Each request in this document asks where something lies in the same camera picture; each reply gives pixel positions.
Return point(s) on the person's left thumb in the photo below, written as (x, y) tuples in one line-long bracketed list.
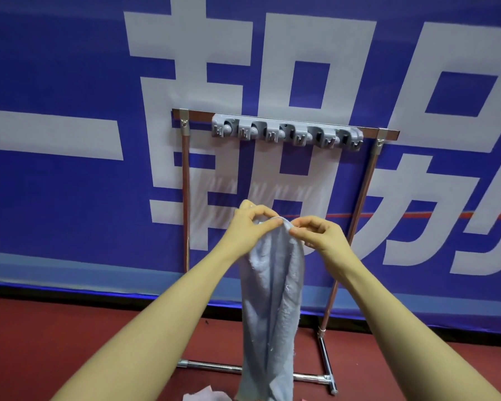
[(269, 226)]

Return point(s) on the person's right thumb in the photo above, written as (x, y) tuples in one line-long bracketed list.
[(302, 237)]

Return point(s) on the person's right hand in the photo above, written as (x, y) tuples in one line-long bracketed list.
[(327, 246)]

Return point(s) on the grey mop holder rail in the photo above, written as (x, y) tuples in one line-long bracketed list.
[(288, 131)]

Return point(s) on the person's left forearm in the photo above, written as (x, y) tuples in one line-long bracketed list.
[(150, 325)]

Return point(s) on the light blue towel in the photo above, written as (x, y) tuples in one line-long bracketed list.
[(271, 304)]

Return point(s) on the person's right forearm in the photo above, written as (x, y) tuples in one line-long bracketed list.
[(405, 329)]

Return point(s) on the blue banner with white characters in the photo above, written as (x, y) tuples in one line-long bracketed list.
[(66, 183)]

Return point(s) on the pink cloth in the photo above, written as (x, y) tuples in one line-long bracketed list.
[(204, 394)]

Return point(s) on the metal rack frame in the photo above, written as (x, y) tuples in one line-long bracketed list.
[(369, 179)]

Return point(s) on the person's left hand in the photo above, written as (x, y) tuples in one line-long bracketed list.
[(242, 233)]

